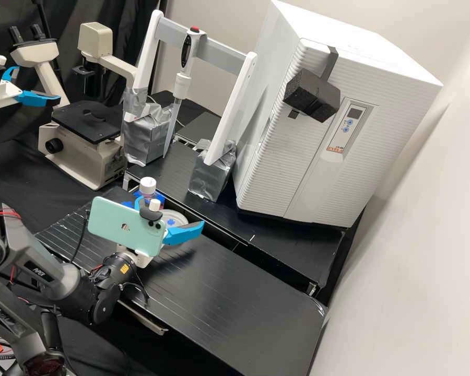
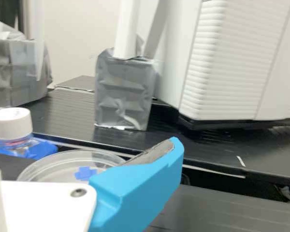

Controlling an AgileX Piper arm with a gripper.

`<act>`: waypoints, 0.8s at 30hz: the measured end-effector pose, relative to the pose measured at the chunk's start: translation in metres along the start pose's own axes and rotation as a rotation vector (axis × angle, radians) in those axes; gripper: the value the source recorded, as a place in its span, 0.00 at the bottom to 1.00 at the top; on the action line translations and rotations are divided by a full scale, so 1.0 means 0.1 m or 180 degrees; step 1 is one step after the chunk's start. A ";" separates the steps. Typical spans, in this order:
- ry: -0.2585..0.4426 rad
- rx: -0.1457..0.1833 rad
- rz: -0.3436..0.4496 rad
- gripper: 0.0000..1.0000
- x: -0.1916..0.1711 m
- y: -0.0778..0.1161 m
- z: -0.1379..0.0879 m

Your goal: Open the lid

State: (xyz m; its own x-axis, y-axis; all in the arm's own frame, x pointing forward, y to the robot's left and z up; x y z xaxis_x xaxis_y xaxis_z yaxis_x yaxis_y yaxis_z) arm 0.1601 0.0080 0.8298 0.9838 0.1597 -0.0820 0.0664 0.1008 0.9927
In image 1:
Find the black cable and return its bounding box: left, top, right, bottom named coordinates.
left=68, top=209, right=91, bottom=265

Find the cream microscope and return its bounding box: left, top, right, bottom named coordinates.
left=9, top=22, right=138, bottom=192

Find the blue bottle holder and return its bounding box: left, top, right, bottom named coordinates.
left=131, top=191, right=167, bottom=211

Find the black platform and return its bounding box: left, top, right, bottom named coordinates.
left=123, top=140, right=346, bottom=304
left=34, top=185, right=330, bottom=376
left=148, top=90, right=225, bottom=149

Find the white incubator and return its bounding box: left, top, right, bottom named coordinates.
left=234, top=0, right=444, bottom=212

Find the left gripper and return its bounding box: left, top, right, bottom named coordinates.
left=0, top=65, right=63, bottom=111

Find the small bottle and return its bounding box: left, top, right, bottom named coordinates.
left=139, top=177, right=158, bottom=201

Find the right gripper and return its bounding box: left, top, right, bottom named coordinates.
left=116, top=194, right=206, bottom=269

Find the pipette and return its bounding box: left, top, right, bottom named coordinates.
left=162, top=25, right=203, bottom=160

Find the white pipette stand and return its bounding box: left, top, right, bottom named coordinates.
left=121, top=9, right=259, bottom=203

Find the petri dish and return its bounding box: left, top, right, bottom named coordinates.
left=161, top=209, right=190, bottom=236

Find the incubator door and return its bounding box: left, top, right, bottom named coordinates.
left=236, top=38, right=444, bottom=230

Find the right wrist camera phone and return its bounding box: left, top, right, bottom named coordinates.
left=87, top=195, right=168, bottom=256

